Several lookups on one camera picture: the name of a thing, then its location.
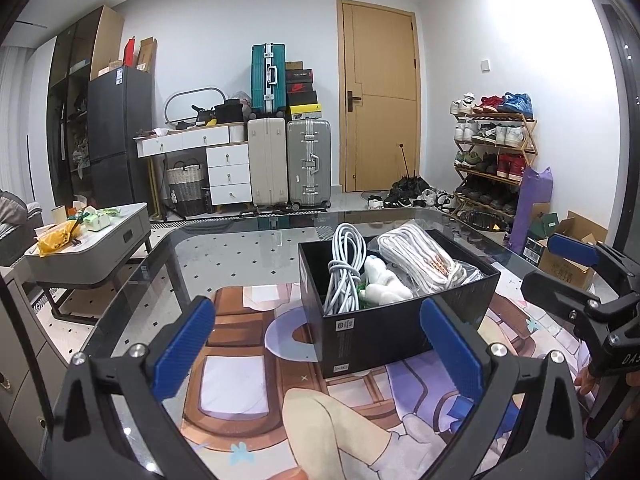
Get wooden door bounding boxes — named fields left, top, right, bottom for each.
left=336, top=0, right=420, bottom=193

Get dark green box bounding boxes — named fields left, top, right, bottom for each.
left=522, top=212, right=561, bottom=261

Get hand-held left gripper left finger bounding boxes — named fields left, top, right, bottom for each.
left=47, top=296, right=216, bottom=480

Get white vanity desk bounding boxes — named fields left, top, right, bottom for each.
left=134, top=124, right=252, bottom=208

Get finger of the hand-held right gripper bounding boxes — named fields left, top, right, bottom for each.
left=546, top=233, right=627, bottom=287
left=521, top=270, right=609, bottom=334

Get open cardboard box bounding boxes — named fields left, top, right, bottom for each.
left=539, top=211, right=609, bottom=291

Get bagged white rope bundle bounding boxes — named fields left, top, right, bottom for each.
left=376, top=224, right=483, bottom=292

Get oval mirror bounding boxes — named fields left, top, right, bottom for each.
left=165, top=86, right=227, bottom=126

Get pile of shoes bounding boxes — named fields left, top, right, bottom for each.
left=367, top=175, right=458, bottom=211

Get black storage box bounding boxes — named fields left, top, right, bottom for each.
left=298, top=230, right=502, bottom=378

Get dark glass wardrobe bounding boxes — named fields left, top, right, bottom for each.
left=47, top=5, right=126, bottom=211

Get dark grey fridge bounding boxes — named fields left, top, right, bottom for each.
left=87, top=66, right=156, bottom=211

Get yellow plastic bag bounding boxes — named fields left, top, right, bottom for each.
left=37, top=220, right=81, bottom=257

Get teal suitcase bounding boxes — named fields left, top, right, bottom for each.
left=250, top=43, right=287, bottom=115

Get green white packs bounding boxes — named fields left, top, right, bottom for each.
left=75, top=205, right=123, bottom=231

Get purple folded mat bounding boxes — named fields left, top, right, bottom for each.
left=510, top=166, right=553, bottom=253

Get white coiled cable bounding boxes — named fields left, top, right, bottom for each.
left=324, top=222, right=367, bottom=317

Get printed table mat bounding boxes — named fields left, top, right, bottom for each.
left=182, top=250, right=640, bottom=480

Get beige suitcase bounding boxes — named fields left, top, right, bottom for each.
left=247, top=117, right=290, bottom=208

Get person's right hand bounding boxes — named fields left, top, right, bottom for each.
left=574, top=370, right=599, bottom=398

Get grey side cabinet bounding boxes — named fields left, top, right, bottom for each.
left=0, top=265, right=71, bottom=461

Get grey sofa with clothes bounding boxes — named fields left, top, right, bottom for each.
left=0, top=190, right=41, bottom=266

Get white curtain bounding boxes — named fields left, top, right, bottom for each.
left=0, top=45, right=56, bottom=201

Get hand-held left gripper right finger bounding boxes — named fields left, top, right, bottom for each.
left=419, top=297, right=587, bottom=480

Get grey coffee table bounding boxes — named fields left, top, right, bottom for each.
left=24, top=202, right=153, bottom=321

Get black umbrella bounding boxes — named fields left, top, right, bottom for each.
left=395, top=142, right=422, bottom=187

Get silver suitcase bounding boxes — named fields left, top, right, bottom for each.
left=286, top=119, right=332, bottom=211

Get wooden shoe rack with shoes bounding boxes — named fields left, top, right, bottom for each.
left=450, top=91, right=538, bottom=221

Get brown cardboard box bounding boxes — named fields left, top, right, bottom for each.
left=139, top=36, right=159, bottom=74

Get black bag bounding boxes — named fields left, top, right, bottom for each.
left=214, top=100, right=245, bottom=123

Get woven basket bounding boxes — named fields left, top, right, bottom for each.
left=166, top=157, right=207, bottom=217

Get stack of shoe boxes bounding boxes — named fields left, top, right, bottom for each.
left=285, top=61, right=322, bottom=121

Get beige trash bin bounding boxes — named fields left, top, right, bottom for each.
left=459, top=209, right=511, bottom=241

